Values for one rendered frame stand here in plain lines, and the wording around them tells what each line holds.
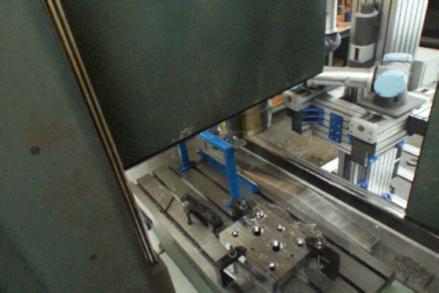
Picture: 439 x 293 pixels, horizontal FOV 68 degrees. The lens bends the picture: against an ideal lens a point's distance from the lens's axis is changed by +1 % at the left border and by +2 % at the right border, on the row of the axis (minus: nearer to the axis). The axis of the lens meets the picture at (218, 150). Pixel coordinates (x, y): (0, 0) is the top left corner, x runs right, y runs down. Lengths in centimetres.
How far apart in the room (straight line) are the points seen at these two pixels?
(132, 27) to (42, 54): 28
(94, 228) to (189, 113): 35
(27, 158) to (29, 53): 10
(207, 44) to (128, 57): 16
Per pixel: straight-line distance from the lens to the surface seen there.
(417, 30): 206
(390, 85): 155
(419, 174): 153
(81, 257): 43
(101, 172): 38
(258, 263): 118
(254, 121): 88
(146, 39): 60
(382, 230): 177
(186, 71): 65
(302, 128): 206
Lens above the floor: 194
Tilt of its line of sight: 33 degrees down
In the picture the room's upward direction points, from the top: 9 degrees counter-clockwise
